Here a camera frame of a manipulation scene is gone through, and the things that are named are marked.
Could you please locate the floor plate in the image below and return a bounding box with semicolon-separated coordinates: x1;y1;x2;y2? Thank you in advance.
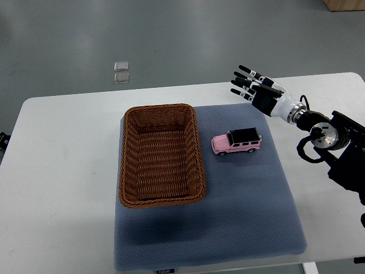
113;72;129;84
113;61;129;71

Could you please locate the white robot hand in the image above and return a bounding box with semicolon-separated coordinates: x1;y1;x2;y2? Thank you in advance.
230;65;306;124

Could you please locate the blue-grey fabric mat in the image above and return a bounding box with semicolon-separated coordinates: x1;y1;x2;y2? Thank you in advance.
114;103;307;271

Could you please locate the black device at table edge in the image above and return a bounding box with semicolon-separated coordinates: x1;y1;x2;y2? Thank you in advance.
0;132;11;150

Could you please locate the pink toy car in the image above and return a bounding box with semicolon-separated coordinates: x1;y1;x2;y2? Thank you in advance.
211;127;262;156

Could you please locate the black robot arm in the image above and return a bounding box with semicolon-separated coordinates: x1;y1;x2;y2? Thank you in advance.
231;65;364;203

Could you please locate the brown wicker basket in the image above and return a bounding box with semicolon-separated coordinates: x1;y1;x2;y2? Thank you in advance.
119;103;206;209

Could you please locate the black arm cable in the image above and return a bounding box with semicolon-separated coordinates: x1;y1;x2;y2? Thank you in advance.
295;94;329;164

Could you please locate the wooden furniture corner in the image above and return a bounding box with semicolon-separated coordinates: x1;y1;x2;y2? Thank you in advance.
323;0;365;11

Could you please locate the upper floor plate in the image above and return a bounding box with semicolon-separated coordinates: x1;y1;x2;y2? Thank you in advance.
113;61;129;71

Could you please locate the lower floor plate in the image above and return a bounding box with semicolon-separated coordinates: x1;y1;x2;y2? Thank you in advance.
113;72;129;84

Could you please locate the white table leg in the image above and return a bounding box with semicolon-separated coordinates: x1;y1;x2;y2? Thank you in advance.
302;262;319;274

